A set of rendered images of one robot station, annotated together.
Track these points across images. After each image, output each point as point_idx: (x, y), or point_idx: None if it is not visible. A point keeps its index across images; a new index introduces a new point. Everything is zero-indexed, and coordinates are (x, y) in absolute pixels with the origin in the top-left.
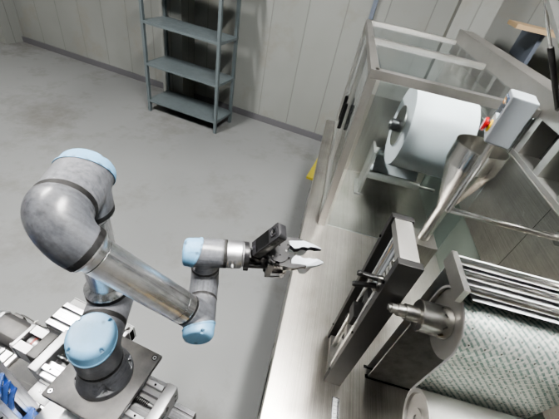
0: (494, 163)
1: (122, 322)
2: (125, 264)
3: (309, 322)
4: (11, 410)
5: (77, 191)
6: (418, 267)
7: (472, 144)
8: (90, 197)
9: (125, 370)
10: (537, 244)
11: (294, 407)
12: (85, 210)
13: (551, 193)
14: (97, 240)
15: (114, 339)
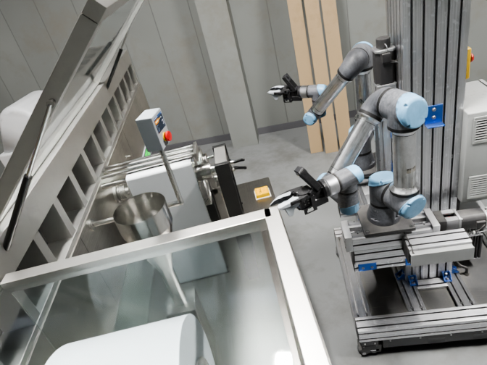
0: (137, 198)
1: (381, 194)
2: (353, 127)
3: (277, 277)
4: (385, 168)
5: (380, 94)
6: (215, 145)
7: (137, 231)
8: (378, 101)
9: (369, 211)
10: (96, 248)
11: (268, 235)
12: (372, 100)
13: (69, 244)
14: (361, 109)
15: (370, 182)
